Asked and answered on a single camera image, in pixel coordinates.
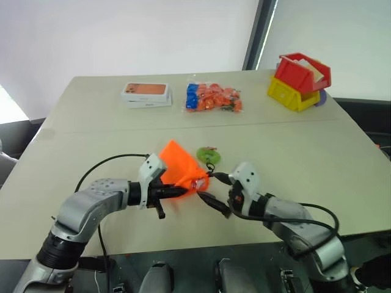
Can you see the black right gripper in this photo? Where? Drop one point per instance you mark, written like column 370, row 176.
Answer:
column 236, row 198

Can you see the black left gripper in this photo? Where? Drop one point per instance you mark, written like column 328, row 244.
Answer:
column 154, row 193

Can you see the white tube with red print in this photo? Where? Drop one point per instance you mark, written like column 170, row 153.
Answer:
column 200, row 184

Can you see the orange fabric pouch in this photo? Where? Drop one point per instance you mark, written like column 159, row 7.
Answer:
column 178, row 164

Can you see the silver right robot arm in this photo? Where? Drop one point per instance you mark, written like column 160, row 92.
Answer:
column 293, row 213

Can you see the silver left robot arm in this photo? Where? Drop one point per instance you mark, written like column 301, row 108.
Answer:
column 85, row 207

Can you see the dark rounded grey shape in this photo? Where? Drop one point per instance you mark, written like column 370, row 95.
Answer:
column 233, row 276
column 155, row 279

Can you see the clear bag orange blue pieces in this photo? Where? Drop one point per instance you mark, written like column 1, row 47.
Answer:
column 214, row 97

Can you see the plain white phone box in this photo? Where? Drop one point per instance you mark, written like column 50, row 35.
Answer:
column 149, row 104

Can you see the white phone box orange print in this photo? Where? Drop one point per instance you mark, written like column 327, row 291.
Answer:
column 146, row 91

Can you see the yellow plastic storage bin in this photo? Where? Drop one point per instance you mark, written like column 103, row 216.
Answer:
column 287, row 94

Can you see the purple round object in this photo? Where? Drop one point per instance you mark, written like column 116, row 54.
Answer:
column 322, row 98

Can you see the red plastic storage bin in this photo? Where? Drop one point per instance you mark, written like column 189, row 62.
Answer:
column 297, row 74

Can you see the white cards in bin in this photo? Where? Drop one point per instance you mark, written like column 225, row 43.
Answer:
column 311, row 68

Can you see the grey chair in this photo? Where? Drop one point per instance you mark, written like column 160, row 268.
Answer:
column 6, row 164

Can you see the black bulky object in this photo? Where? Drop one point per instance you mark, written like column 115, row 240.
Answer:
column 374, row 273

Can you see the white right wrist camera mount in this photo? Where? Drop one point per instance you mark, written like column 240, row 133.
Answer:
column 249, row 177

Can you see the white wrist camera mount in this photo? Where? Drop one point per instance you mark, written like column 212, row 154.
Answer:
column 249, row 177
column 151, row 168

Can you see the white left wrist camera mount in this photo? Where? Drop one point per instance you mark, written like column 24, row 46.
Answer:
column 151, row 168

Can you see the dark window frame post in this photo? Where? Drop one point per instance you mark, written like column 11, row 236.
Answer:
column 259, row 33

